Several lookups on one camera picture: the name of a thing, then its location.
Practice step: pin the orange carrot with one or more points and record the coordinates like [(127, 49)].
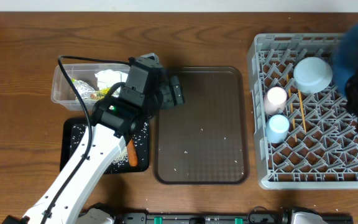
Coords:
[(131, 153)]

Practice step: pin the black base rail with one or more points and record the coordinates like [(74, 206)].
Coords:
[(99, 214)]

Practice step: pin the black waste tray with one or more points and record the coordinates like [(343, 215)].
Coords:
[(73, 131)]

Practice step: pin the brown serving tray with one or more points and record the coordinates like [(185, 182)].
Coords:
[(204, 141)]

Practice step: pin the pile of white rice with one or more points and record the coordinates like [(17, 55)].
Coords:
[(121, 159)]

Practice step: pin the pink plastic cup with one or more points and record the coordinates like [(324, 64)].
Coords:
[(275, 100)]

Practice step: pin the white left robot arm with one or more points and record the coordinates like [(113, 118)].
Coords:
[(113, 122)]

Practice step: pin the wooden chopstick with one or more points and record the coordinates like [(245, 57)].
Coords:
[(302, 111)]

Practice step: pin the crumpled white tissue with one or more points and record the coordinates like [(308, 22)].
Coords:
[(107, 78)]

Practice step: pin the dark blue plate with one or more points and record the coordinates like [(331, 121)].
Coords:
[(345, 62)]

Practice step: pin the light blue plastic cup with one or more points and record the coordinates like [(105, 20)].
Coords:
[(277, 128)]

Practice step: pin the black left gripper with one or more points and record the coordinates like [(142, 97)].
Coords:
[(179, 98)]

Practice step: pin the wooden chopstick diagonal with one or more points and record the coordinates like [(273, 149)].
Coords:
[(291, 107)]

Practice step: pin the light blue bowl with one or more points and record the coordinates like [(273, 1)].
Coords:
[(312, 75)]

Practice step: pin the grey dishwasher rack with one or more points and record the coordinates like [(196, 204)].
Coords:
[(326, 157)]

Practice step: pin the clear plastic waste bin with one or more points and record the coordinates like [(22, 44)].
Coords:
[(61, 90)]

